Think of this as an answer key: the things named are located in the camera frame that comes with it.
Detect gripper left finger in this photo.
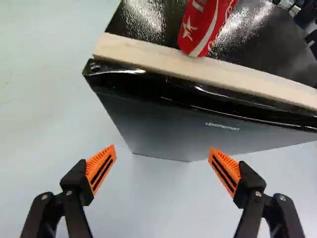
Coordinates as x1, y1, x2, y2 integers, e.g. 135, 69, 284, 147
19, 144, 117, 238

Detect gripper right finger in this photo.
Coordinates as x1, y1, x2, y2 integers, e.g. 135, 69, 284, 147
208, 148, 307, 238

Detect black mini fridge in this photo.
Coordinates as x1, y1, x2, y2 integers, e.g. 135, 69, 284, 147
82, 0, 317, 163

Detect red drink can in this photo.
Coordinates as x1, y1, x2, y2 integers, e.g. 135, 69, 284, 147
176, 0, 239, 58

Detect pale wooden board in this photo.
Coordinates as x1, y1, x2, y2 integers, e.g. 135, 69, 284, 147
92, 33, 317, 112

